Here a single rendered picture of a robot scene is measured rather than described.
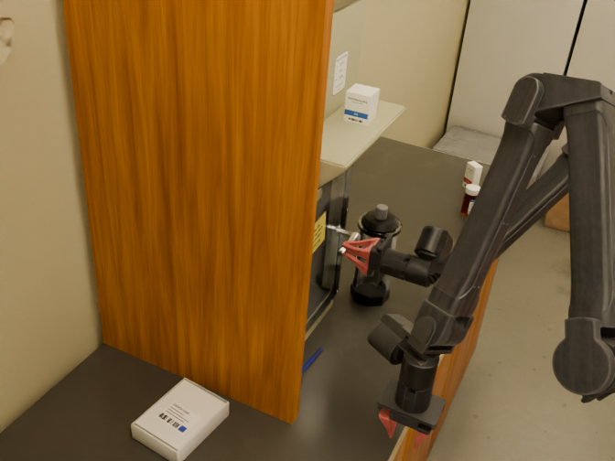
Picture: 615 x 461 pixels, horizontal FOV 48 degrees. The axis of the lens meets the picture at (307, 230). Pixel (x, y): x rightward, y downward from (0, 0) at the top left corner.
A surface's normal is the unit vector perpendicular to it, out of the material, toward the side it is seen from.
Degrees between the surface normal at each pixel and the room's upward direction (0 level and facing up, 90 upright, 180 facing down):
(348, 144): 0
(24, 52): 90
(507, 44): 90
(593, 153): 64
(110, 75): 90
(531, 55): 90
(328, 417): 0
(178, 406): 0
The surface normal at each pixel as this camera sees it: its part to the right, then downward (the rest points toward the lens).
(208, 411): 0.07, -0.84
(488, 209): -0.67, -0.09
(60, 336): 0.90, 0.29
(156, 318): -0.44, 0.46
